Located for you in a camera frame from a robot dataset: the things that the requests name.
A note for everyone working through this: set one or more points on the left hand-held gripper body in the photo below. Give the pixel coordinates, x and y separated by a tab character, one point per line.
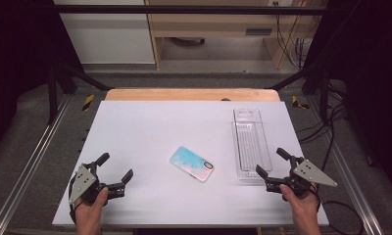
86	186

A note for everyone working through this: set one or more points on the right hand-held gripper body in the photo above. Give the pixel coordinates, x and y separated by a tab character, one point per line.
310	174

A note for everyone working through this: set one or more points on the clear plastic packaging tray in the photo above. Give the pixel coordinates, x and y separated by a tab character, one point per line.
251	143

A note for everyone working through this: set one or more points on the blue and pink phone case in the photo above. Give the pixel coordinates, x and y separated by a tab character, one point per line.
191	164

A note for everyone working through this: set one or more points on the person's left hand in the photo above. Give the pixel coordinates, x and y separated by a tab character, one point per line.
91	212

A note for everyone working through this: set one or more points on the person's right hand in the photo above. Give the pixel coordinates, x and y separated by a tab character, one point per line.
302	209

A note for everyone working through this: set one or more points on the white board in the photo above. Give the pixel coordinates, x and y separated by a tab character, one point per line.
145	137

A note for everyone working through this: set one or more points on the black metal stand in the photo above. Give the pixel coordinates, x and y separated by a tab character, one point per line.
52	94
324	94

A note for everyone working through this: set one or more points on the wooden table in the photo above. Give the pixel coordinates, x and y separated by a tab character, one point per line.
184	94

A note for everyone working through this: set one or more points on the black curtain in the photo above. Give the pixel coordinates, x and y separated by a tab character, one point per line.
14	65
373	81

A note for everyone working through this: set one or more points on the white cabinet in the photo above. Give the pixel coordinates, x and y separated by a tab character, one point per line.
109	36

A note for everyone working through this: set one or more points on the grey label on desk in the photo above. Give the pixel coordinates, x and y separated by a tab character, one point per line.
258	32

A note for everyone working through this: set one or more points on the light wooden desk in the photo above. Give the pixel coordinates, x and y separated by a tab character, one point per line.
213	24

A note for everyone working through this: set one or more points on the aluminium rail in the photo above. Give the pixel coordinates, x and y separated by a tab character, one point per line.
27	163
351	182

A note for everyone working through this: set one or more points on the black horizontal frame bar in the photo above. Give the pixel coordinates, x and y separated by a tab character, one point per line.
184	9

